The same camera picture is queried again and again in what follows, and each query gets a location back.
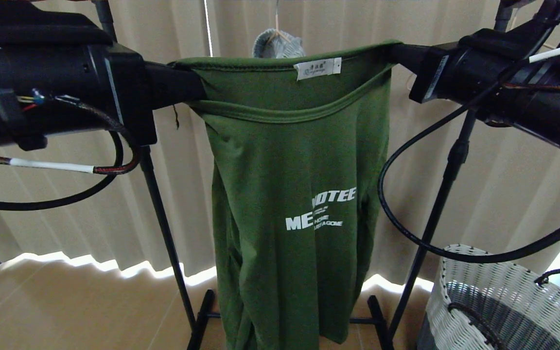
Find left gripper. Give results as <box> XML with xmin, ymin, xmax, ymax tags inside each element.
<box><xmin>0</xmin><ymin>41</ymin><xmax>158</xmax><ymax>150</ymax></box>

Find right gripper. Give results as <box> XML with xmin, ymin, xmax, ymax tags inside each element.
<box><xmin>409</xmin><ymin>41</ymin><xmax>560</xmax><ymax>154</ymax></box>

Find pale grey shorts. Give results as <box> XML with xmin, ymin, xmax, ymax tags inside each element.
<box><xmin>252</xmin><ymin>28</ymin><xmax>306</xmax><ymax>59</ymax></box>

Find green printed shirt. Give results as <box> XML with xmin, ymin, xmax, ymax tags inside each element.
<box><xmin>168</xmin><ymin>40</ymin><xmax>402</xmax><ymax>350</ymax></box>

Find black clothes rack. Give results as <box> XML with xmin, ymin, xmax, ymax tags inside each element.
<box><xmin>93</xmin><ymin>0</ymin><xmax>519</xmax><ymax>350</ymax></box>

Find white laundry basket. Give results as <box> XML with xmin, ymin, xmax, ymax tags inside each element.
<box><xmin>416</xmin><ymin>243</ymin><xmax>560</xmax><ymax>350</ymax></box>

